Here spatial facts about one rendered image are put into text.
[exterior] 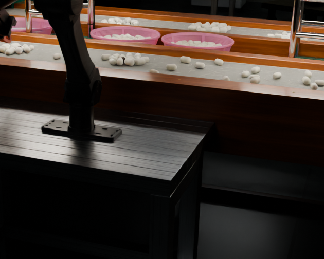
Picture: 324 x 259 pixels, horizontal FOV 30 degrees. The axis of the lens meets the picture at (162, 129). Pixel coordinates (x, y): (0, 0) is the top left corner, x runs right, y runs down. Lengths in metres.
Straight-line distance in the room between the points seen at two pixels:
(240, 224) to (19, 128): 1.24
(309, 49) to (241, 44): 0.25
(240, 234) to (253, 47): 0.75
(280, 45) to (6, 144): 1.22
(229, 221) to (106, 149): 1.21
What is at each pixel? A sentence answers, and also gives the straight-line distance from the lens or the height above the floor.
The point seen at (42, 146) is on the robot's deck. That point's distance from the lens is 1.49.
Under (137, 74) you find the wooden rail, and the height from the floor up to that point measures 0.77.
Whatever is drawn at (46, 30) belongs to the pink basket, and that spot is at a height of 0.76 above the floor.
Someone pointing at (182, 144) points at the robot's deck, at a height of 0.67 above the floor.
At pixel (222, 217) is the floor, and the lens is 2.61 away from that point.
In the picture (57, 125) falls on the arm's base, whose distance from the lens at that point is 1.59.
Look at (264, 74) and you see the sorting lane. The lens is 1.93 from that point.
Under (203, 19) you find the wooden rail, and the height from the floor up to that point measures 0.76.
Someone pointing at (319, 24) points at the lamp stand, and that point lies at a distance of 2.31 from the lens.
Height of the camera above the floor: 1.21
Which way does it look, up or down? 20 degrees down
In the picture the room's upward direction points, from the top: 2 degrees clockwise
